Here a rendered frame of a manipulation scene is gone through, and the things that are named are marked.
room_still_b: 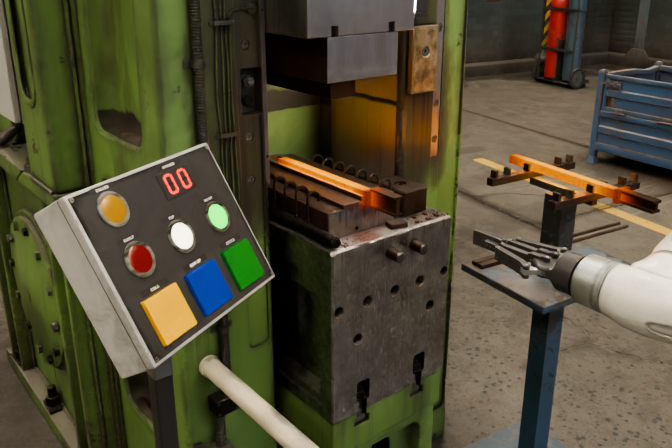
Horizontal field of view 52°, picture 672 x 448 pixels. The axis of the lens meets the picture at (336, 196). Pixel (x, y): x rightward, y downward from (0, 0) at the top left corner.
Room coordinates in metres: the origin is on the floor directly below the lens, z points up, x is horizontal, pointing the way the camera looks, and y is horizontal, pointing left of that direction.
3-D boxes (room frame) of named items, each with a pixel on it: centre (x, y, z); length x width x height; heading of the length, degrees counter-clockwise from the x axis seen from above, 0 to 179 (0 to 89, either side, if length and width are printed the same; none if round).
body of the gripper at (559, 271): (1.11, -0.40, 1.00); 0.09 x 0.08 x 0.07; 39
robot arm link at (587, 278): (1.06, -0.44, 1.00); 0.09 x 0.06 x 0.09; 129
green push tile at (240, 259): (1.11, 0.17, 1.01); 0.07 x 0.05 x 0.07; 154
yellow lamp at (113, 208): (0.97, 0.33, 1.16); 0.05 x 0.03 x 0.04; 129
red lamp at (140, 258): (0.95, 0.30, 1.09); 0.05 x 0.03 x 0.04; 129
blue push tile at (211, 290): (1.02, 0.21, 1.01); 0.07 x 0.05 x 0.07; 154
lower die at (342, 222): (1.66, 0.07, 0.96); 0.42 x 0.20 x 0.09; 39
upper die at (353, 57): (1.66, 0.07, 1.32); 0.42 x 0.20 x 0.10; 39
